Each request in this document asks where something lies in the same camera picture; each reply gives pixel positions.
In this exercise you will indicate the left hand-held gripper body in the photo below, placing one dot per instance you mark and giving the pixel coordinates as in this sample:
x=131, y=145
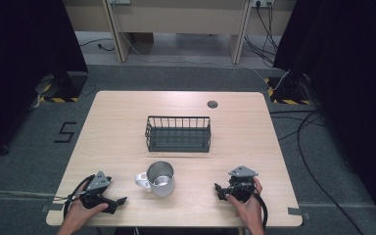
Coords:
x=98, y=184

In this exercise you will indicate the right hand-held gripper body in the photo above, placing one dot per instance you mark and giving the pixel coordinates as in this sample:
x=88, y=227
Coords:
x=242, y=185

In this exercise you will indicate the person's right hand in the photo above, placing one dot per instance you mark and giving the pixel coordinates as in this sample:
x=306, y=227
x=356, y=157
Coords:
x=248, y=209

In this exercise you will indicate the person's left hand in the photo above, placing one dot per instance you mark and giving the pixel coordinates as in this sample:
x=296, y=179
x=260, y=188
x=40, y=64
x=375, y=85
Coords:
x=82, y=210

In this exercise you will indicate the grey tape strip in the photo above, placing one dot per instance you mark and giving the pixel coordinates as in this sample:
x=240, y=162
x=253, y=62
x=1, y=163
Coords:
x=297, y=212
x=51, y=207

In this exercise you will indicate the black stand base hazard tape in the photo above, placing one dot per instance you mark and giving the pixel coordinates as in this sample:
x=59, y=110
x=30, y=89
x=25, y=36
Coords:
x=287, y=91
x=66, y=86

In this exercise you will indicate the black curtain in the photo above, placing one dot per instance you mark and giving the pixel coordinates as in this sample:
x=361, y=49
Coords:
x=349, y=81
x=19, y=65

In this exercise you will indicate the beige desk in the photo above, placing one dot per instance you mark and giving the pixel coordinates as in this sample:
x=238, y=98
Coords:
x=179, y=19

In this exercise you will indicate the white wall socket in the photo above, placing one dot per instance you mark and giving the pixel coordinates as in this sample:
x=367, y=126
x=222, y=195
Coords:
x=263, y=3

